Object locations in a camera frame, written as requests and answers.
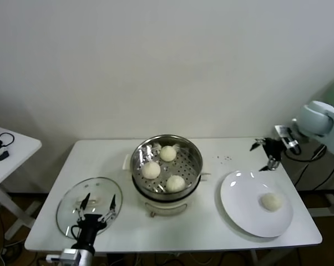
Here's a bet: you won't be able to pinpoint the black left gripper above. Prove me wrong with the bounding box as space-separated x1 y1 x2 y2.
72 193 117 249

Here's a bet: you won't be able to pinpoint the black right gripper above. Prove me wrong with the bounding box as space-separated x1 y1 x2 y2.
249 137 286 172

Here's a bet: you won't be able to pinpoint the white steamed baozi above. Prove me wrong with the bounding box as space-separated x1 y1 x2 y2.
260 193 284 213
165 175 186 193
159 145 178 162
142 161 161 180

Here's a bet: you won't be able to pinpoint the perforated steel steamer basket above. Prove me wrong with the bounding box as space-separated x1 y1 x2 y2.
122 134 213 202

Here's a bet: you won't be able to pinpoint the round glass pot lid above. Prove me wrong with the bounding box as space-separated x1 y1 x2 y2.
55 177 124 241

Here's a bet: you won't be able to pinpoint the large white plate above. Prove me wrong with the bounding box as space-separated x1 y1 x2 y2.
220 170 294 239

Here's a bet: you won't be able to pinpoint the cream electric cooking pot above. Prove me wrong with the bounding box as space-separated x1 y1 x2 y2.
132 171 209 218

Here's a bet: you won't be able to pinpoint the white shelf stand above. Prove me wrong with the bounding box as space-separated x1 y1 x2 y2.
308 191 334 219

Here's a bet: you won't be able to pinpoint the white side table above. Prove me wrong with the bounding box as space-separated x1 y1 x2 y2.
0 126 43 242

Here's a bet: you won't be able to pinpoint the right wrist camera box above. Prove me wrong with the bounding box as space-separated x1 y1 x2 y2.
274 125 300 149

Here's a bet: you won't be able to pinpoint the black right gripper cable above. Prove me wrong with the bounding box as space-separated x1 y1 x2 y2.
282 144 317 162

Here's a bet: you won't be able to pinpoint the black power cable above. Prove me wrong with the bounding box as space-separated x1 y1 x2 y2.
293 144 334 192

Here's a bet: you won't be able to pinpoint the white floor cable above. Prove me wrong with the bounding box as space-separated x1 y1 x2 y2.
0 241 23 266

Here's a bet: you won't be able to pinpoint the black headphones with cable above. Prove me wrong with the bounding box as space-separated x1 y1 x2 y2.
0 132 16 152

